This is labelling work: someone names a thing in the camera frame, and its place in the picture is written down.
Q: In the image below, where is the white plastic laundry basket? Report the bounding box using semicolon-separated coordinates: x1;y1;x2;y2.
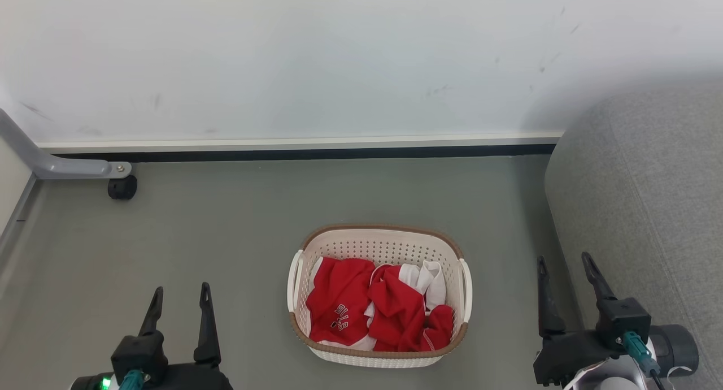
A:
286;224;473;369

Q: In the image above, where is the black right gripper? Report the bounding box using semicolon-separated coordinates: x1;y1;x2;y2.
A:
533;252;622;387

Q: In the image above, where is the teal right camera cable plug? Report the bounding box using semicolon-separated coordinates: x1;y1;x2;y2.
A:
622;331;666;390

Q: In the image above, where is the grey metal frame leg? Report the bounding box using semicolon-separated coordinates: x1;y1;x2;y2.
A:
0;109;132;180

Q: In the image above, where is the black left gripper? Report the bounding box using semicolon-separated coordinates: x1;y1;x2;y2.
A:
139;283;234;390

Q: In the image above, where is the white and black skirting board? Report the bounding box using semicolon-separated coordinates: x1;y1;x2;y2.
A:
37;131;565;163

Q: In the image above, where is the red jersey with white lettering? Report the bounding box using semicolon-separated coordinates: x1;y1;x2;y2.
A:
306;257;376;348

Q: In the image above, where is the white cloth garment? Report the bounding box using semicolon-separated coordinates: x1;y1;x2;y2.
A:
398;260;447;311

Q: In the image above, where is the grey fabric sofa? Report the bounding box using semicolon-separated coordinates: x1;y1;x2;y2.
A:
544;79;723;390

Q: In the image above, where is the black caster wheel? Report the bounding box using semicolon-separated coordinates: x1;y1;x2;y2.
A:
107;175;138;201

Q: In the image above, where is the red garment with white trim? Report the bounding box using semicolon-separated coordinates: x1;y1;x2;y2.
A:
367;264;454;352

